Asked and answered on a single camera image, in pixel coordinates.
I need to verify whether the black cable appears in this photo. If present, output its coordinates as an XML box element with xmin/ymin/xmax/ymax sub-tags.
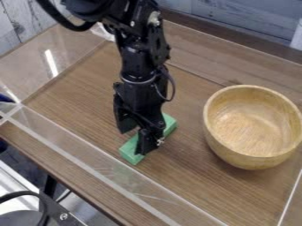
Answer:
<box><xmin>0</xmin><ymin>190</ymin><xmax>48</xmax><ymax>226</ymax></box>

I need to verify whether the green rectangular block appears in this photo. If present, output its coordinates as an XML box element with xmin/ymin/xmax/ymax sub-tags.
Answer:
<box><xmin>119</xmin><ymin>114</ymin><xmax>176</xmax><ymax>165</ymax></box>

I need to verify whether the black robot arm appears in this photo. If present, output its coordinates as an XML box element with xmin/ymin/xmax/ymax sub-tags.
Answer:
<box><xmin>36</xmin><ymin>0</ymin><xmax>176</xmax><ymax>155</ymax></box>

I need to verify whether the black table leg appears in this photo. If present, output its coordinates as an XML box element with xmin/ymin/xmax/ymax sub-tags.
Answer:
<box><xmin>44</xmin><ymin>176</ymin><xmax>58</xmax><ymax>198</ymax></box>

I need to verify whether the clear acrylic barrier wall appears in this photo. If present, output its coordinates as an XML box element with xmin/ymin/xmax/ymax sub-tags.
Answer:
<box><xmin>0</xmin><ymin>23</ymin><xmax>302</xmax><ymax>226</ymax></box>

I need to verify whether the blue object at left edge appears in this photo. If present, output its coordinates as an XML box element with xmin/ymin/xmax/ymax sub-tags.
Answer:
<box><xmin>0</xmin><ymin>94</ymin><xmax>15</xmax><ymax>103</ymax></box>

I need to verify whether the black metal base plate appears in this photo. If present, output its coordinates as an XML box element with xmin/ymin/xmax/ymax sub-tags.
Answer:
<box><xmin>0</xmin><ymin>193</ymin><xmax>90</xmax><ymax>226</ymax></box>

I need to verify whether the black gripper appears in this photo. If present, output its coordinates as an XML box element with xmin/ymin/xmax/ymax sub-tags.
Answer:
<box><xmin>114</xmin><ymin>78</ymin><xmax>167</xmax><ymax>155</ymax></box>

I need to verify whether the brown wooden bowl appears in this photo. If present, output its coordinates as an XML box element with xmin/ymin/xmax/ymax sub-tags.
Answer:
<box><xmin>203</xmin><ymin>85</ymin><xmax>302</xmax><ymax>170</ymax></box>

